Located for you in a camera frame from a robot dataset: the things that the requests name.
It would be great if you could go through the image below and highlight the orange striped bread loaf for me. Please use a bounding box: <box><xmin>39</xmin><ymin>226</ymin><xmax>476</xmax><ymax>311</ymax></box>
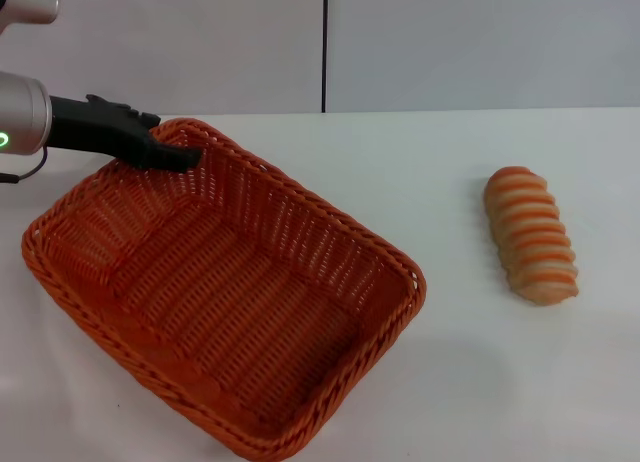
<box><xmin>482</xmin><ymin>165</ymin><xmax>581</xmax><ymax>307</ymax></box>

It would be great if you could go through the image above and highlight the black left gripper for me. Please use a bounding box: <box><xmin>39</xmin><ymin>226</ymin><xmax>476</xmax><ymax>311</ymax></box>
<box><xmin>47</xmin><ymin>94</ymin><xmax>204</xmax><ymax>173</ymax></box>

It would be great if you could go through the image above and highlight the black vertical wall strip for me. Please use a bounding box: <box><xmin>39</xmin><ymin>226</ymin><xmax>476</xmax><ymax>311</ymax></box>
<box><xmin>321</xmin><ymin>0</ymin><xmax>330</xmax><ymax>115</ymax></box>

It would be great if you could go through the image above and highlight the orange woven plastic basket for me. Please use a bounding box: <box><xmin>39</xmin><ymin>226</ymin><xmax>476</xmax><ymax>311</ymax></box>
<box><xmin>20</xmin><ymin>116</ymin><xmax>428</xmax><ymax>462</ymax></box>

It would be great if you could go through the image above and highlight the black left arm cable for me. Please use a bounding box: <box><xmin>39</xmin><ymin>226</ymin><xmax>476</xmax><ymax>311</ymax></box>
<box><xmin>0</xmin><ymin>145</ymin><xmax>49</xmax><ymax>184</ymax></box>

